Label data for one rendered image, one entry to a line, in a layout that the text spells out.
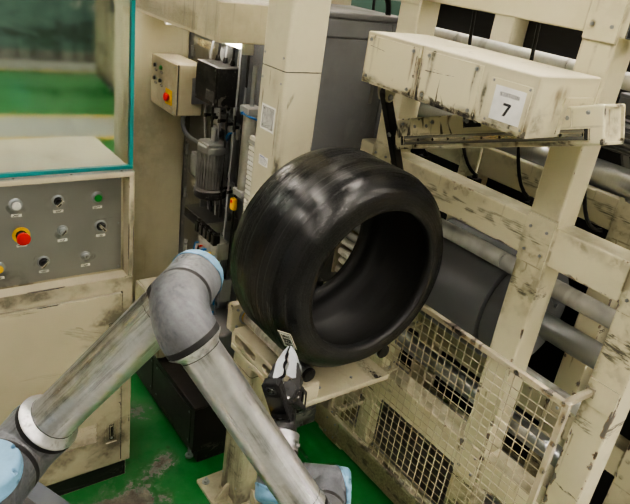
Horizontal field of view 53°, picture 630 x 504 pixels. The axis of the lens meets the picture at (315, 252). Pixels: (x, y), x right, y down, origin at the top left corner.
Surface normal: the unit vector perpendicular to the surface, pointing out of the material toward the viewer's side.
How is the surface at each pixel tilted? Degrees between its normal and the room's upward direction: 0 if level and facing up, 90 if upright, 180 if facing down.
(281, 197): 47
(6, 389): 90
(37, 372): 90
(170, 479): 0
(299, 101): 90
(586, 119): 90
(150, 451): 0
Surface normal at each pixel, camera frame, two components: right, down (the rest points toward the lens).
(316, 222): 0.02, -0.10
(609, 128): 0.58, 0.11
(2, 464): 0.18, -0.89
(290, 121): 0.58, 0.41
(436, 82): -0.81, 0.15
